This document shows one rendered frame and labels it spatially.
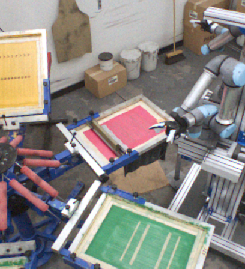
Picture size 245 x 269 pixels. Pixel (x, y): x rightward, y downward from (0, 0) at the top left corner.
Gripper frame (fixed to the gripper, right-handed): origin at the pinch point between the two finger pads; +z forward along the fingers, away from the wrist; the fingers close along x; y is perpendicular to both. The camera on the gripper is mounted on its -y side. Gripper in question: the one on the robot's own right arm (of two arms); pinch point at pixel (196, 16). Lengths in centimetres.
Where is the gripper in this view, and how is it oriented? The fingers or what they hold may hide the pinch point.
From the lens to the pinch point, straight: 302.4
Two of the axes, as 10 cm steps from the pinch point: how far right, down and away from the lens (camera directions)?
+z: -5.5, -5.7, 6.1
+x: 8.2, -5.0, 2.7
